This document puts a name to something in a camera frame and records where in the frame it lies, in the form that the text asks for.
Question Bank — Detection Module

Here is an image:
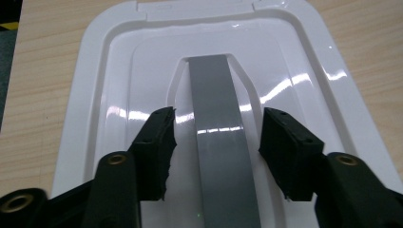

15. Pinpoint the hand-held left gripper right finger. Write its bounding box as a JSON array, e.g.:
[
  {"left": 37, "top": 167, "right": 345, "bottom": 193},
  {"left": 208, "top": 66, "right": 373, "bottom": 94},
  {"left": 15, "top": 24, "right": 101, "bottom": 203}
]
[{"left": 259, "top": 106, "right": 403, "bottom": 228}]

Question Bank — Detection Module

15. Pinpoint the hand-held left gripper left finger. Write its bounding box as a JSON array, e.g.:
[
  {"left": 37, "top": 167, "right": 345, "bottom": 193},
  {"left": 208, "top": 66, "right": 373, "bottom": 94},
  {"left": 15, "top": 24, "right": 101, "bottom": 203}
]
[{"left": 80, "top": 106, "right": 178, "bottom": 228}]

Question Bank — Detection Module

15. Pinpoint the white lid with grey handle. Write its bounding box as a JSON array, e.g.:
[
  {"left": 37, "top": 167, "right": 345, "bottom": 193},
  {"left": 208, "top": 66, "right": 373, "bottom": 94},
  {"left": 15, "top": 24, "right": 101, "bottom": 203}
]
[{"left": 50, "top": 0, "right": 403, "bottom": 228}]

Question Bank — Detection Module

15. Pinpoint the black striped stand base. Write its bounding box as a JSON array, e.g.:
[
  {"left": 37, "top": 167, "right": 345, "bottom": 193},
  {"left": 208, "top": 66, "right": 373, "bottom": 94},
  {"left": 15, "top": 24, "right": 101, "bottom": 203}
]
[{"left": 0, "top": 0, "right": 24, "bottom": 32}]

